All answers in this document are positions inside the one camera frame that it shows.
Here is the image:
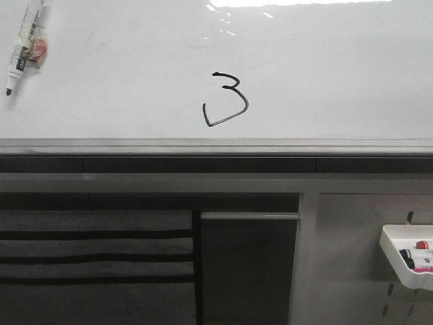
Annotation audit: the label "white plastic marker tray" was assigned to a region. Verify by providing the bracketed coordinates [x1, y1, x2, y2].
[380, 224, 432, 291]

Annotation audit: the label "black whiteboard marker pen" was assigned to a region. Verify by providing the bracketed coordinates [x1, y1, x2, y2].
[6, 0, 47, 96]

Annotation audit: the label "grey metal stand frame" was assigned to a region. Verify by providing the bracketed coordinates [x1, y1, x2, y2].
[1, 173, 432, 324]

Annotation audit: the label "pink marker in tray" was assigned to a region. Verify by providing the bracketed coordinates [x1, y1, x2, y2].
[413, 265, 433, 273]

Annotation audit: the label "black capped marker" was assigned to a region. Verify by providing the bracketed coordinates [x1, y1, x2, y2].
[399, 249, 432, 269]

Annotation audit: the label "grey fabric organiser black stripes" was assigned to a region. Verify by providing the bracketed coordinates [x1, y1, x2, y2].
[1, 211, 203, 324]

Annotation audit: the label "white whiteboard with metal frame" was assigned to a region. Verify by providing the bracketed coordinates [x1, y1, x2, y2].
[1, 1, 432, 156]

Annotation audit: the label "dark grey panel board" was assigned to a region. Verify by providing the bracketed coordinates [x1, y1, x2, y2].
[202, 212, 298, 324]

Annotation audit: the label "red capped marker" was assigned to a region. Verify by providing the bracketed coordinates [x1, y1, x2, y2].
[415, 240, 432, 250]

